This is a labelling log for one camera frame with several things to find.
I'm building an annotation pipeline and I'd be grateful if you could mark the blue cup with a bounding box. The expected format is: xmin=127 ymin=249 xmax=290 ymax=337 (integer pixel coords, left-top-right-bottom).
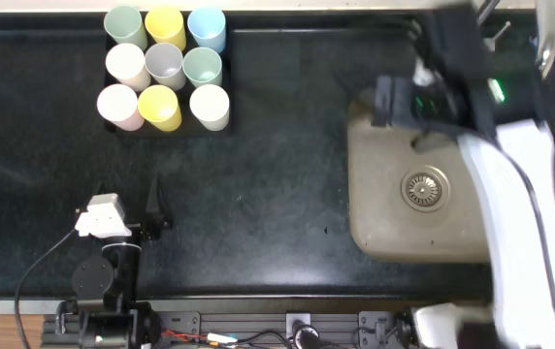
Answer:
xmin=186 ymin=6 xmax=227 ymax=54

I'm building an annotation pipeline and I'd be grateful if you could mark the steel tap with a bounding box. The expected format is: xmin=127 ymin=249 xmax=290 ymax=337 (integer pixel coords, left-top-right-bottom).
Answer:
xmin=473 ymin=0 xmax=555 ymax=81

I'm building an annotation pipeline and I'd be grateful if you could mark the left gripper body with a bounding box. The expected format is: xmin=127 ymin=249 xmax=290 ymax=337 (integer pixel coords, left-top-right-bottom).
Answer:
xmin=129 ymin=220 xmax=162 ymax=242

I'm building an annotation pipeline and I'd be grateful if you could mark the grey cup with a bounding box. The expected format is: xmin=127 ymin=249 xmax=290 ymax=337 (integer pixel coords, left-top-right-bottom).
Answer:
xmin=144 ymin=42 xmax=187 ymax=92

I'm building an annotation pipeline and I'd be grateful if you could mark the green cup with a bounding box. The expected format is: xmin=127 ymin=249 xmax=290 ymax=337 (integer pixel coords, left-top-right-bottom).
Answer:
xmin=181 ymin=46 xmax=224 ymax=89
xmin=103 ymin=4 xmax=149 ymax=51

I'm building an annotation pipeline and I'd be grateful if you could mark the mounting rail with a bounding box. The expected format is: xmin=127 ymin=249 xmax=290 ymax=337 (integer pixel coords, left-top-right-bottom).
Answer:
xmin=42 ymin=309 xmax=419 ymax=349

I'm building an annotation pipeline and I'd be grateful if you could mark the black tray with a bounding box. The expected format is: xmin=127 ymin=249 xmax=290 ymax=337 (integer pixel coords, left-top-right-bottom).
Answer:
xmin=103 ymin=9 xmax=234 ymax=138

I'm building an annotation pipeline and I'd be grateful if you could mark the steel sink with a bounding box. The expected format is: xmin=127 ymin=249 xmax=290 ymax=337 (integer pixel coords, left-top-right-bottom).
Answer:
xmin=346 ymin=85 xmax=497 ymax=266

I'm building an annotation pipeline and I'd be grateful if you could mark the black cable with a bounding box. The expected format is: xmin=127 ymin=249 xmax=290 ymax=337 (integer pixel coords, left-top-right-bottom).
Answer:
xmin=14 ymin=228 xmax=79 ymax=349

